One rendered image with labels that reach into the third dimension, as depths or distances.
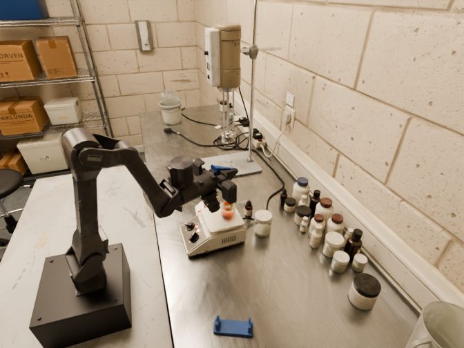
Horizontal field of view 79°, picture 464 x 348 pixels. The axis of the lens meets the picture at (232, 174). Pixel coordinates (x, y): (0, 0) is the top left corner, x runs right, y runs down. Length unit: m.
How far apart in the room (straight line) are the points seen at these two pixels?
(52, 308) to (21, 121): 2.37
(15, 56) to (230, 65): 2.11
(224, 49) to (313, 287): 0.86
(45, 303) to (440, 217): 0.97
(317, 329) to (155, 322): 0.42
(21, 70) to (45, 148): 0.68
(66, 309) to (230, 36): 0.96
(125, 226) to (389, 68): 0.98
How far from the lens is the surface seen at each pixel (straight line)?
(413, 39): 0.87
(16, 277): 1.11
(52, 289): 0.85
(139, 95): 3.27
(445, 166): 0.83
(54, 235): 1.18
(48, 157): 3.16
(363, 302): 0.88
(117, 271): 0.83
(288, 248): 0.98
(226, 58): 1.14
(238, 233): 0.93
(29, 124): 3.04
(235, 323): 0.81
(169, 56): 3.20
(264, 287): 0.88
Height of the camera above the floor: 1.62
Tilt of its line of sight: 33 degrees down
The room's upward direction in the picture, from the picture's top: straight up
